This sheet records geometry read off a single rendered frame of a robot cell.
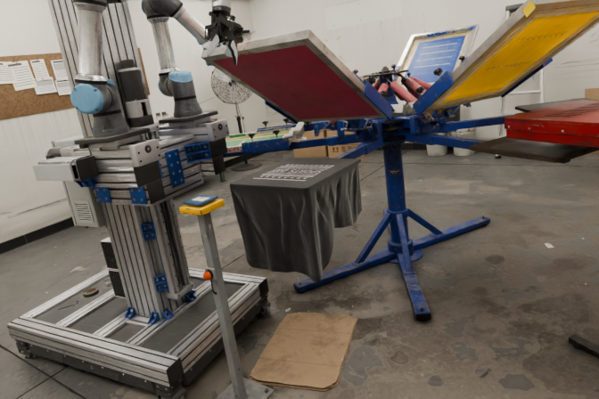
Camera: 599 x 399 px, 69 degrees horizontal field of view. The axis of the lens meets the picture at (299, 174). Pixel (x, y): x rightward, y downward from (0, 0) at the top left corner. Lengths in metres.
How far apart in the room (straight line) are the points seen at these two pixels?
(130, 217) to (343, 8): 5.19
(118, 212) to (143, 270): 0.33
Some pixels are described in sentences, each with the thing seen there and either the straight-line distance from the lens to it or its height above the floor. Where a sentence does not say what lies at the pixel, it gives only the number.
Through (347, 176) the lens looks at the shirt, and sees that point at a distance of 2.05.
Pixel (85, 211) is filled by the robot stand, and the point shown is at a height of 0.85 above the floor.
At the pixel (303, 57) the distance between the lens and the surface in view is 1.83.
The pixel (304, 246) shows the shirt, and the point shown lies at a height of 0.68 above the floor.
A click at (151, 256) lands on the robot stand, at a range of 2.44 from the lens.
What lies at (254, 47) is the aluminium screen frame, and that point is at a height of 1.53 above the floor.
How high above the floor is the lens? 1.44
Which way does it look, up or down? 14 degrees down
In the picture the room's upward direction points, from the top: 8 degrees counter-clockwise
